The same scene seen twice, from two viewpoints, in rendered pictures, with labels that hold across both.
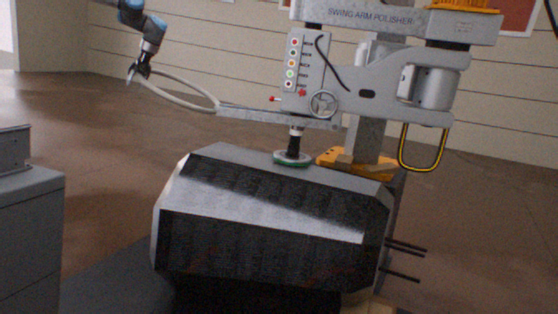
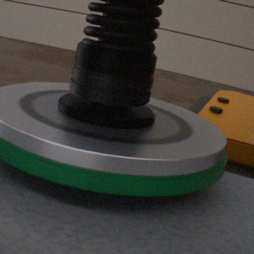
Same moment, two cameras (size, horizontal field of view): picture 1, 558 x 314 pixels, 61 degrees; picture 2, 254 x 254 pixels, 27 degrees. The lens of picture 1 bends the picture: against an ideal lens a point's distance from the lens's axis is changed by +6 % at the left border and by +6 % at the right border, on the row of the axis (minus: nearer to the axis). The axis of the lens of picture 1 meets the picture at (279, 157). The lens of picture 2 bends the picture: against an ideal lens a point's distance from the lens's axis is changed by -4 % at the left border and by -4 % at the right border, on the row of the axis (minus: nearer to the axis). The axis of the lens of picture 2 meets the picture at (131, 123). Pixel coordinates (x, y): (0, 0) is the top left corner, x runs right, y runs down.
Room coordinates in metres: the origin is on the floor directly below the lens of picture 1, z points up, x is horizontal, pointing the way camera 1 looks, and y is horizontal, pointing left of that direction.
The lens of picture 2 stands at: (1.94, -0.05, 1.01)
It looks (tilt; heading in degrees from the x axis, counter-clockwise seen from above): 15 degrees down; 354
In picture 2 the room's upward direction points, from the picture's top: 11 degrees clockwise
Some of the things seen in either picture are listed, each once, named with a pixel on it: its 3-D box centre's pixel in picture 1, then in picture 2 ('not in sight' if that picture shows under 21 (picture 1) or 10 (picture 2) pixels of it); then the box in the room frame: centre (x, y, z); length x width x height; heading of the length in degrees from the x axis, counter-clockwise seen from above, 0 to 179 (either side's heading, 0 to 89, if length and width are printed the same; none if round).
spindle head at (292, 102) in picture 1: (320, 76); not in sight; (2.38, -0.15, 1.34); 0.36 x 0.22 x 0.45; 85
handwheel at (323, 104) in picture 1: (323, 103); not in sight; (2.26, -0.18, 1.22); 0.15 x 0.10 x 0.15; 85
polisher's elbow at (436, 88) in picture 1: (435, 88); not in sight; (2.33, -0.73, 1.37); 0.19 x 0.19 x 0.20
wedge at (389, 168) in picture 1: (380, 167); not in sight; (2.74, -0.65, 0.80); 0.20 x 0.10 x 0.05; 111
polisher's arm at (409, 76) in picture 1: (393, 73); not in sight; (2.76, -0.60, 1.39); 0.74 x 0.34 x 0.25; 16
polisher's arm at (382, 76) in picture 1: (379, 89); not in sight; (2.34, -0.46, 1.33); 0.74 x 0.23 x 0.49; 85
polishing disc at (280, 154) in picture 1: (291, 156); (104, 120); (2.39, -0.07, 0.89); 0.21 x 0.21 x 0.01
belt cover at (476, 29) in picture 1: (385, 23); not in sight; (2.36, -0.42, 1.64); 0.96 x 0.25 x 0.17; 85
